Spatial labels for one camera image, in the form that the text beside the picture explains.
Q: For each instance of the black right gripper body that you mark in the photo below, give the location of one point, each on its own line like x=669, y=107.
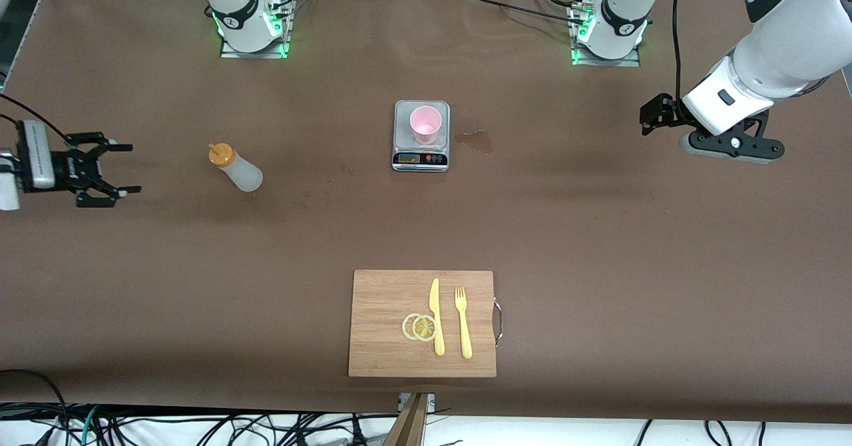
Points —
x=68, y=167

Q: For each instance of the clear sauce bottle orange cap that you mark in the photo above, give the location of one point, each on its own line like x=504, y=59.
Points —
x=243, y=174

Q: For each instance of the pink plastic cup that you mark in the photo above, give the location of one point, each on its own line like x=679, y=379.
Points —
x=426, y=123

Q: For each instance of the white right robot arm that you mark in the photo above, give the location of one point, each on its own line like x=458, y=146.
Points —
x=233, y=0

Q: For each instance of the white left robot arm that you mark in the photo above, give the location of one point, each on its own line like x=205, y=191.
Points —
x=779, y=60

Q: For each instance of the silver digital kitchen scale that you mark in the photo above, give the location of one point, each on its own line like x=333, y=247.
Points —
x=405, y=116

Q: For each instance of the yellow plastic fork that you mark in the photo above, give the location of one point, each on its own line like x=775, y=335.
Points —
x=464, y=326

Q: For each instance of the yellow plastic knife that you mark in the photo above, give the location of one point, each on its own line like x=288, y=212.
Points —
x=436, y=313

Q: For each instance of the wooden cutting board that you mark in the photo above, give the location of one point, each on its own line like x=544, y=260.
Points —
x=379, y=326

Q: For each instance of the lemon slice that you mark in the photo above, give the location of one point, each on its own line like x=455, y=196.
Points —
x=407, y=327
x=425, y=328

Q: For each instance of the wooden beam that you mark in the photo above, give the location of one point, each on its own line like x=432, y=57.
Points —
x=407, y=426

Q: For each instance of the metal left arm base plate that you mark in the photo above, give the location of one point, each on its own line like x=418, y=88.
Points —
x=629, y=61

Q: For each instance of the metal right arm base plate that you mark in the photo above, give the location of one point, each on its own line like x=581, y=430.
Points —
x=229, y=52

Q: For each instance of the metal table edge bracket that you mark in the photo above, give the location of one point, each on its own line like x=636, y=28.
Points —
x=431, y=401

